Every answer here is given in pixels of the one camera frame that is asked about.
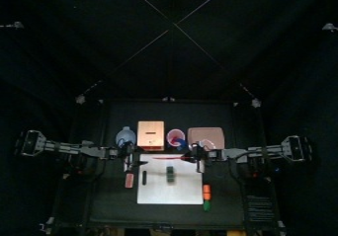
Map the red toy knife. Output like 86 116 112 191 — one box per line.
152 155 190 161

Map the toy sushi roll red centre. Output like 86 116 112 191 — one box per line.
166 166 177 184

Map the grey bowl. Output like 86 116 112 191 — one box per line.
114 125 138 148

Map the wooden box with red drawer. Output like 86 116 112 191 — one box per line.
137 119 168 152

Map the red plastic cup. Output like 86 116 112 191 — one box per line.
166 128 186 147

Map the orange toy carrot green leaf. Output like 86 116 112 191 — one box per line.
202 184 213 212

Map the white plastic cutting board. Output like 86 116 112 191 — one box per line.
137 153 205 205

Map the black panel with white text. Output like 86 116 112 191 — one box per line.
245 194 276 225

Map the thin diagonal brace wire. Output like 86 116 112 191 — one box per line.
122 0 260 101
79 0 234 98

